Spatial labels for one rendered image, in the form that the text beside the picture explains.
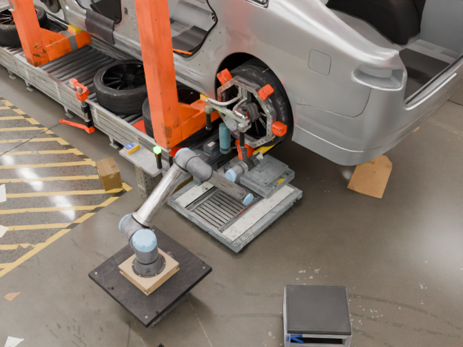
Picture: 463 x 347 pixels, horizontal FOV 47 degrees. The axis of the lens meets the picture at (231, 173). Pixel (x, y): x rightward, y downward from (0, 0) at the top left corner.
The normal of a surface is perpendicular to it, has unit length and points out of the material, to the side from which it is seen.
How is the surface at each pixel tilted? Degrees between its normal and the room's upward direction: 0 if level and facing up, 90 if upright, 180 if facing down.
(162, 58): 90
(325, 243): 0
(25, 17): 90
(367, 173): 1
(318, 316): 0
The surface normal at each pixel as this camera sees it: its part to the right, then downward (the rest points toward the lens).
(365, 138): -0.07, 0.74
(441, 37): -0.68, 0.50
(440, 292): -0.02, -0.74
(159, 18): 0.73, 0.44
